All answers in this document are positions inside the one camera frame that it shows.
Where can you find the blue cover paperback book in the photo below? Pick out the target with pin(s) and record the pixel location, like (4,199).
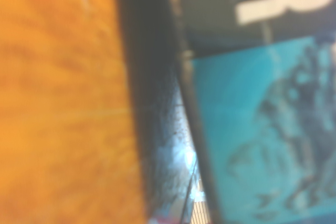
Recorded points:
(249,103)

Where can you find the wooden bookshelf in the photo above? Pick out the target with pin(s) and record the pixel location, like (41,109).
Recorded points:
(52,77)

